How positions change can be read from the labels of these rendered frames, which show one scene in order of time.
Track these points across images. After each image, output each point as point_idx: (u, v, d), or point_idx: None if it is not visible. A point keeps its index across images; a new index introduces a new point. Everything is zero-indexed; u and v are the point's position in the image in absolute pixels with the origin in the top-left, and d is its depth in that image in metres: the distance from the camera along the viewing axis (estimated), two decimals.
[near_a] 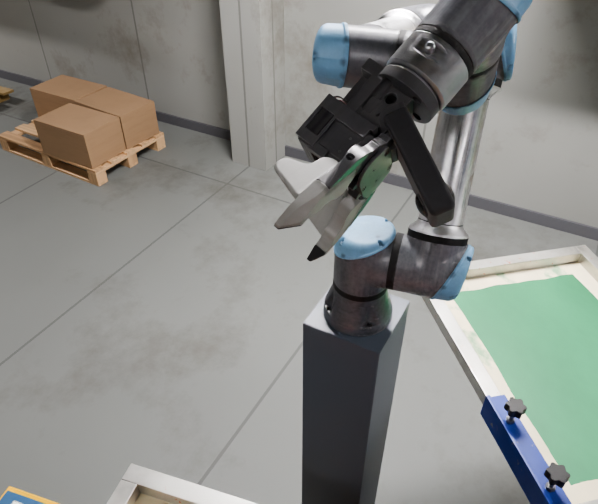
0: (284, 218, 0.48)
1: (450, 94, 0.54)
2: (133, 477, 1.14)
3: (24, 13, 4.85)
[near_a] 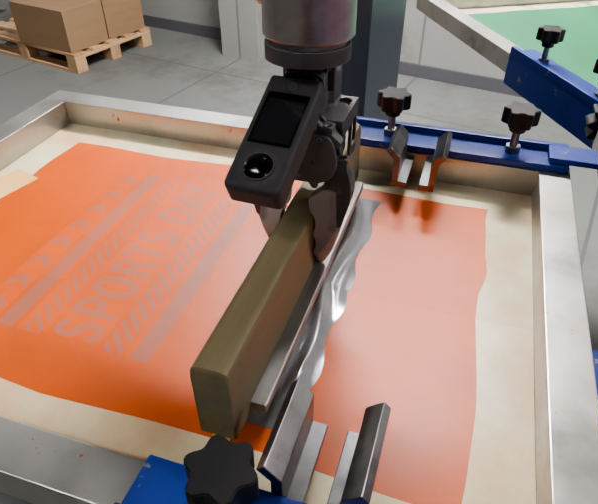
0: None
1: (285, 30, 0.41)
2: (60, 97, 0.88)
3: None
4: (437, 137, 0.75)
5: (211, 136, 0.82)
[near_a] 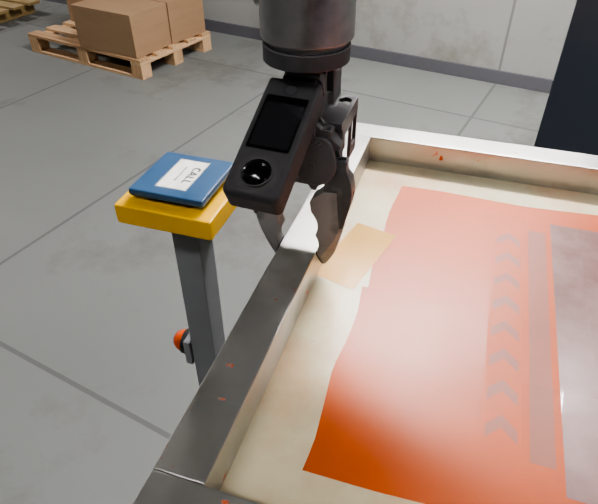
0: (272, 247, 0.57)
1: (283, 34, 0.41)
2: (361, 131, 0.74)
3: None
4: None
5: (569, 181, 0.68)
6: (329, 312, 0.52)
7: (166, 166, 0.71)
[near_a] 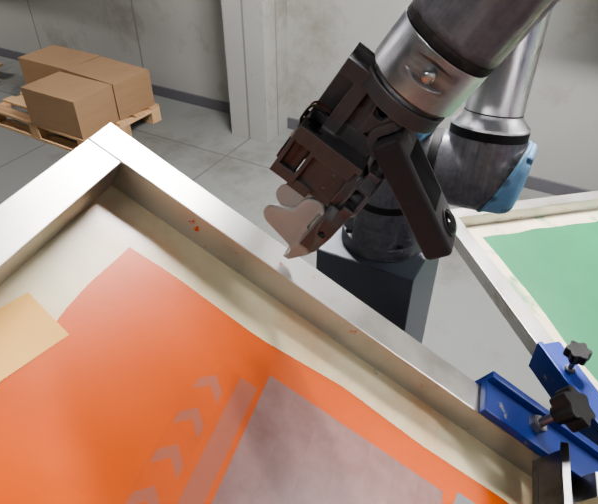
0: (287, 258, 0.55)
1: (460, 105, 0.41)
2: (114, 146, 0.53)
3: None
4: (577, 449, 0.62)
5: (320, 320, 0.57)
6: None
7: None
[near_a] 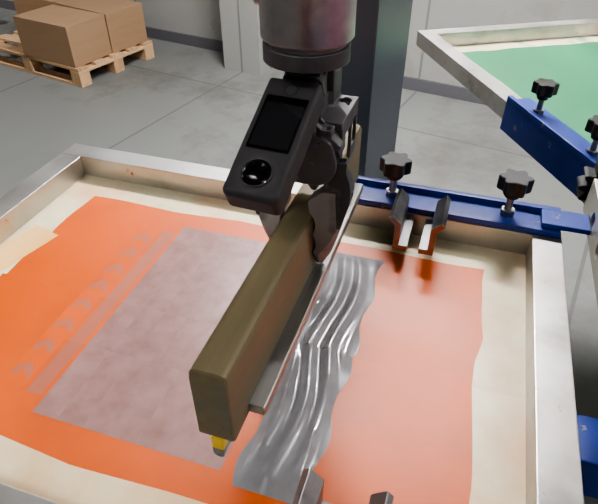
0: None
1: (283, 34, 0.41)
2: (76, 151, 0.92)
3: None
4: (436, 198, 0.79)
5: (221, 192, 0.87)
6: None
7: None
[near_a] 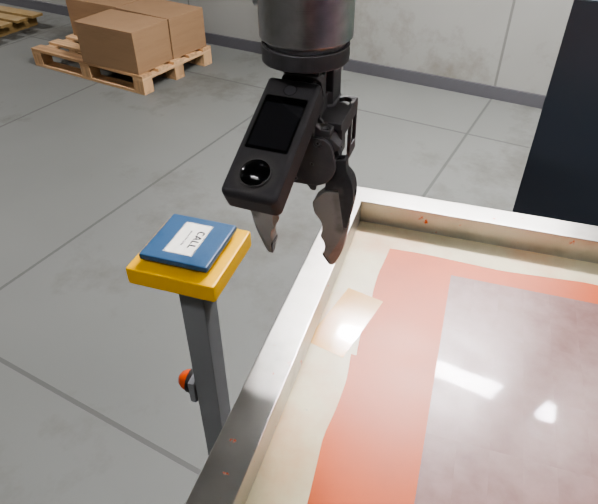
0: (265, 244, 0.57)
1: (281, 34, 0.41)
2: None
3: None
4: None
5: (543, 246, 0.74)
6: (321, 380, 0.58)
7: (173, 230, 0.77)
